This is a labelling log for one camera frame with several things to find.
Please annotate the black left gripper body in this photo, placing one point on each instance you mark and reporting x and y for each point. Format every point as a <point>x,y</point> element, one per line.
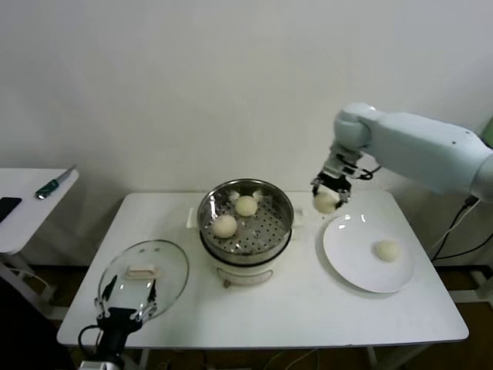
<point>117,321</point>

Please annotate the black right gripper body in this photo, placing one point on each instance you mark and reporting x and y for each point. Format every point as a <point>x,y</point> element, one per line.
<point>333,182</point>

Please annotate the mint green appliance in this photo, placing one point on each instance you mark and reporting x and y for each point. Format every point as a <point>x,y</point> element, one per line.
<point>489,129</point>

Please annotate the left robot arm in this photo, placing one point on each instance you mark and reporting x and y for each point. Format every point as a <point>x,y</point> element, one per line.
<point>102,365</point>

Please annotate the stainless steel steamer basket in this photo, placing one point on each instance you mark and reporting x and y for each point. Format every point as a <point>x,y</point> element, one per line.
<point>265,231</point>

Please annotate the black phone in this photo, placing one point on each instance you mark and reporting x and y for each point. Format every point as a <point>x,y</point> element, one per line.
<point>9,208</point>

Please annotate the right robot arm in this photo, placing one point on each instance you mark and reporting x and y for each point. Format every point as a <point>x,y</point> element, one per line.
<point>416,142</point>

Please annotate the white steamed baozi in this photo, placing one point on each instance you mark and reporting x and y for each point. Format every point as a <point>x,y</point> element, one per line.
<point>325,203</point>
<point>387,250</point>
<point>224,226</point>
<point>246,205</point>

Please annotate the white round plate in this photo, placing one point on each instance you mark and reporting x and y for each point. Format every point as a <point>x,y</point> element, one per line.
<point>354,254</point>

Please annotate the white electric cooker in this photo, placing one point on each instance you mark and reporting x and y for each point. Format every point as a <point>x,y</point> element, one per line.
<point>242,275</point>

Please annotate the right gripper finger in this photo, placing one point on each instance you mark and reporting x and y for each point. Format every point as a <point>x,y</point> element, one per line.
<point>343,198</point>
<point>315,188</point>

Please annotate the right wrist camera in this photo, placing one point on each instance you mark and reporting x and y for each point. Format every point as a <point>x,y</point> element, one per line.
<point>341,163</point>

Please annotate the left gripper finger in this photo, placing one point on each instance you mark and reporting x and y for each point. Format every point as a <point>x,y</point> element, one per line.
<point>153,291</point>
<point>109,287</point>

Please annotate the glass pot lid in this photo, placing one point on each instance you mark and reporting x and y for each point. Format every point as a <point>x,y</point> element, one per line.
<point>169,270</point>

